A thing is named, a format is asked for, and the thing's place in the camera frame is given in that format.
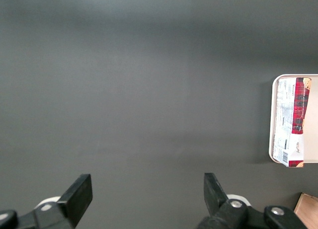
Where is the wooden drawer cabinet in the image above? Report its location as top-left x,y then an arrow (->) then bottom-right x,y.
293,192 -> 318,229

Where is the cream plastic tray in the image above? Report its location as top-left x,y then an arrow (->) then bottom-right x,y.
268,74 -> 318,164

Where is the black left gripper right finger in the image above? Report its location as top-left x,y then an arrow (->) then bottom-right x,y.
196,172 -> 309,229

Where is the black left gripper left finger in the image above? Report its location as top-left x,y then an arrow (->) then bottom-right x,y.
0,173 -> 93,229

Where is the dark grey table mat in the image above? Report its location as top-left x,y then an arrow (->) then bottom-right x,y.
0,0 -> 318,229

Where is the red tartan cookie box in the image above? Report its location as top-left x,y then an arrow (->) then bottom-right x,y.
272,76 -> 313,168

